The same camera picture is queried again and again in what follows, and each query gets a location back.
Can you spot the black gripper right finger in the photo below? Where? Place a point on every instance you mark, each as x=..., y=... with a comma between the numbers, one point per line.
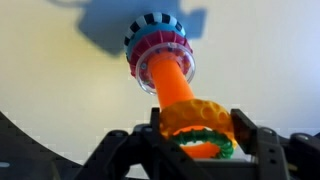
x=283, y=156

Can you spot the black and white stacker base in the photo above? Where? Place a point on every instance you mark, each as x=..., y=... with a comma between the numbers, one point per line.
x=153, y=17

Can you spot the orange stacker post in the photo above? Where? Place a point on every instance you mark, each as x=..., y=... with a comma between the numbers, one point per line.
x=171, y=81

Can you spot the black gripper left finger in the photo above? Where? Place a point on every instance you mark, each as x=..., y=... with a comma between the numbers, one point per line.
x=140, y=156

